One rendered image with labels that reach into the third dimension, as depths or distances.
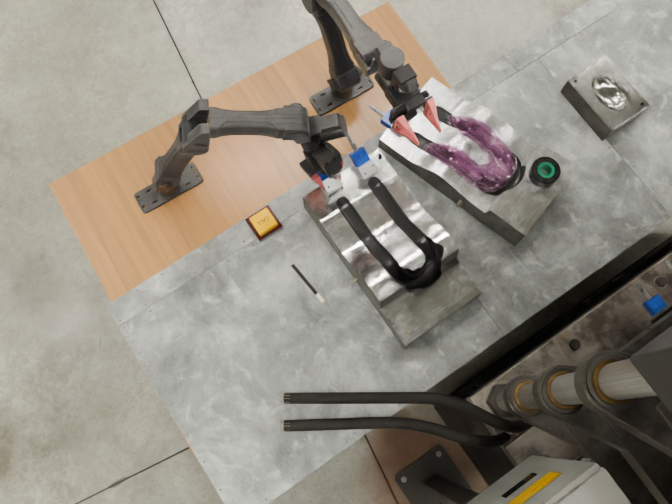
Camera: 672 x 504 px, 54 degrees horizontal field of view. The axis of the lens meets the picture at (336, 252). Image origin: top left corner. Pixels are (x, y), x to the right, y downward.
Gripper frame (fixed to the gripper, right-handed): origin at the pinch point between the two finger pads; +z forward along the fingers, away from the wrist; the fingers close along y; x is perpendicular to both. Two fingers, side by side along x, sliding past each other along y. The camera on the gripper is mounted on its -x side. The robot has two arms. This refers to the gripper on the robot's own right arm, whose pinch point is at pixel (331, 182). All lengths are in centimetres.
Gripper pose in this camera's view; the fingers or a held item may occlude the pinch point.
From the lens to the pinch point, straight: 184.1
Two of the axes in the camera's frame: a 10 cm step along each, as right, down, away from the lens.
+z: 3.3, 6.2, 7.1
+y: 8.2, -5.7, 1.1
